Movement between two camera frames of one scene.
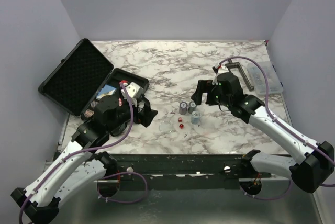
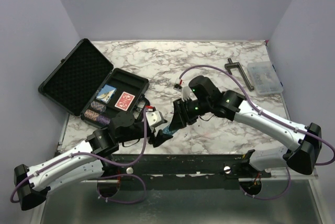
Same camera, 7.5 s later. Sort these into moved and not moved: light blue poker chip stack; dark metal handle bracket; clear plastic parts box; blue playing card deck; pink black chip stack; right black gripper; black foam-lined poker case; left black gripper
Moved: light blue poker chip stack; left black gripper; right black gripper
Not moved: black foam-lined poker case; blue playing card deck; clear plastic parts box; dark metal handle bracket; pink black chip stack
